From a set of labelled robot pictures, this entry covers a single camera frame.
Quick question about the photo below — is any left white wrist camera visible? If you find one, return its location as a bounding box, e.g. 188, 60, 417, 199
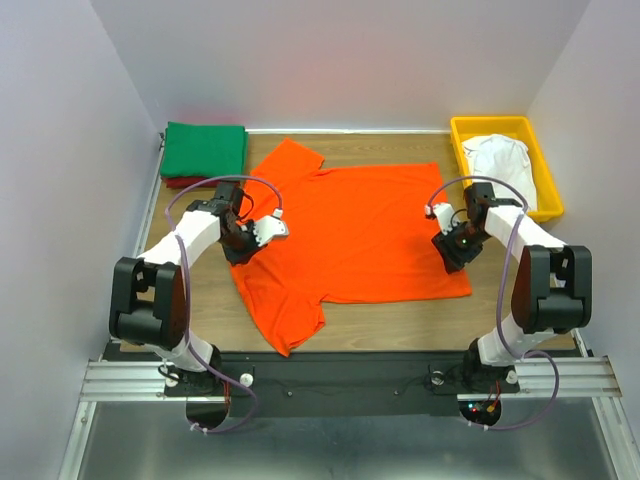
253, 215, 289, 247

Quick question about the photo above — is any folded green t shirt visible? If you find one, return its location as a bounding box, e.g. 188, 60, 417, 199
160, 122, 249, 179

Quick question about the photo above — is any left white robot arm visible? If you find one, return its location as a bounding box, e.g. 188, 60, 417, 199
109, 181, 266, 394

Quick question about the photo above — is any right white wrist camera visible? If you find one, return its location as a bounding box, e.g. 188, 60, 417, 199
425, 203, 458, 235

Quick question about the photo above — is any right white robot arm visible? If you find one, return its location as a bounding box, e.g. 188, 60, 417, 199
425, 176, 592, 390

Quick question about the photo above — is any aluminium rail frame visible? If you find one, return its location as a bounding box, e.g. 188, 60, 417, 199
60, 352, 623, 479

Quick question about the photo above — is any orange t shirt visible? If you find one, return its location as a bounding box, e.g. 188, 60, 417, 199
231, 139, 472, 356

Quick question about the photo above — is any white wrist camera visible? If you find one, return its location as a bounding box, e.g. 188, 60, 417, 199
253, 215, 289, 247
425, 203, 458, 235

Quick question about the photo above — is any white t shirt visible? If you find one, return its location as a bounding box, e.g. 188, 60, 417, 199
462, 134, 538, 211

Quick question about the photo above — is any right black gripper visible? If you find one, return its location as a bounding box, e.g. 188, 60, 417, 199
431, 220, 491, 274

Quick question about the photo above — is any yellow plastic bin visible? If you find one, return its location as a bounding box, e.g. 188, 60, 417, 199
450, 115, 564, 223

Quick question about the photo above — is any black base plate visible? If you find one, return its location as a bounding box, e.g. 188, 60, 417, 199
165, 351, 519, 426

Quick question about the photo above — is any folded dark red t shirt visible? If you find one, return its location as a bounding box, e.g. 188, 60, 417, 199
162, 176, 207, 190

